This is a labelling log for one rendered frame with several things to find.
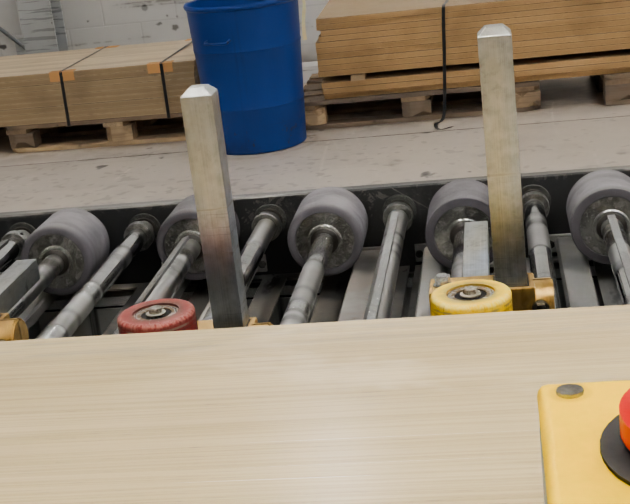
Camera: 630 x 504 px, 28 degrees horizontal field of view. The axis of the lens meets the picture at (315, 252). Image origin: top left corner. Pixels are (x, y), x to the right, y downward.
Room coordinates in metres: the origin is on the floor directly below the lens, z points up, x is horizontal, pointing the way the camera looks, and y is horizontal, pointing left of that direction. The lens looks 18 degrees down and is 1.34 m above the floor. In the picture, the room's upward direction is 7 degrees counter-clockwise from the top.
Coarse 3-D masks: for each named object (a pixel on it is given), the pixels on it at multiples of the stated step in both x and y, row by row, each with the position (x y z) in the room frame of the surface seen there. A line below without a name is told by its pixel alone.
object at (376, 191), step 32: (288, 192) 1.86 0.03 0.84; (352, 192) 1.84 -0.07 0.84; (384, 192) 1.83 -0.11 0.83; (416, 192) 1.82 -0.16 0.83; (0, 224) 1.93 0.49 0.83; (32, 224) 1.92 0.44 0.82; (128, 224) 1.89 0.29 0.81; (160, 224) 1.88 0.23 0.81; (288, 224) 1.85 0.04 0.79; (416, 224) 1.82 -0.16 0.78; (288, 256) 1.85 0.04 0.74; (128, 288) 1.87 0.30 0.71; (192, 288) 1.87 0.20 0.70; (256, 288) 1.85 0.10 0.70; (288, 288) 1.84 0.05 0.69; (320, 288) 1.83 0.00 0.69; (416, 288) 1.71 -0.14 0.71; (608, 288) 1.62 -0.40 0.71; (96, 320) 1.89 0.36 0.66; (320, 320) 1.63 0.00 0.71
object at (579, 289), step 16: (560, 240) 1.77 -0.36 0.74; (368, 256) 1.80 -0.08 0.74; (416, 256) 1.82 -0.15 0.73; (432, 256) 1.77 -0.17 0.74; (560, 256) 1.70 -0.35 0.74; (576, 256) 1.69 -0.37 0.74; (0, 272) 1.93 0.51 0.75; (352, 272) 1.73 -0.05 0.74; (368, 272) 1.73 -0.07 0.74; (432, 272) 1.69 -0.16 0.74; (448, 272) 1.70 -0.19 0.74; (560, 272) 1.67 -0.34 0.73; (576, 272) 1.62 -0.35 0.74; (352, 288) 1.67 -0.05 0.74; (368, 288) 1.66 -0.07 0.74; (576, 288) 1.56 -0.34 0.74; (592, 288) 1.55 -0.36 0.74; (32, 304) 1.76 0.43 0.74; (48, 304) 1.79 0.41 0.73; (208, 304) 1.67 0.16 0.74; (352, 304) 1.60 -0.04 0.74; (416, 304) 1.58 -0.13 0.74; (576, 304) 1.50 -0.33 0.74; (592, 304) 1.50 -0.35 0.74; (32, 320) 1.72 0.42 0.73; (352, 320) 1.54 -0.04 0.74
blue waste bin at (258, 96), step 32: (224, 0) 6.20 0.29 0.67; (256, 0) 6.21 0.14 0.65; (288, 0) 5.79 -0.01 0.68; (192, 32) 5.86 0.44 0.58; (224, 32) 5.71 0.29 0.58; (256, 32) 5.71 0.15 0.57; (288, 32) 5.80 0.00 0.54; (224, 64) 5.74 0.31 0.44; (256, 64) 5.71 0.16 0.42; (288, 64) 5.79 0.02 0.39; (224, 96) 5.75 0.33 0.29; (256, 96) 5.72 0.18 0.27; (288, 96) 5.78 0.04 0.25; (224, 128) 5.78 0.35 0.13; (256, 128) 5.72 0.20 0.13; (288, 128) 5.78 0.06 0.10
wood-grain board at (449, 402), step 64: (384, 320) 1.12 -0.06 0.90; (448, 320) 1.10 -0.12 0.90; (512, 320) 1.08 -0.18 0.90; (576, 320) 1.07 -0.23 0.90; (0, 384) 1.08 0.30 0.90; (64, 384) 1.06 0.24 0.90; (128, 384) 1.04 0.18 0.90; (192, 384) 1.02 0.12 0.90; (256, 384) 1.01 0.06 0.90; (320, 384) 0.99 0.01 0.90; (384, 384) 0.98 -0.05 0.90; (448, 384) 0.96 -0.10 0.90; (512, 384) 0.95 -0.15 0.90; (0, 448) 0.94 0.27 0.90; (64, 448) 0.92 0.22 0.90; (128, 448) 0.91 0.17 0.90; (192, 448) 0.90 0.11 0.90; (256, 448) 0.88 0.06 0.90; (320, 448) 0.87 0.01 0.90; (384, 448) 0.86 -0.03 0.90; (448, 448) 0.85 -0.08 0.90; (512, 448) 0.83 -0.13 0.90
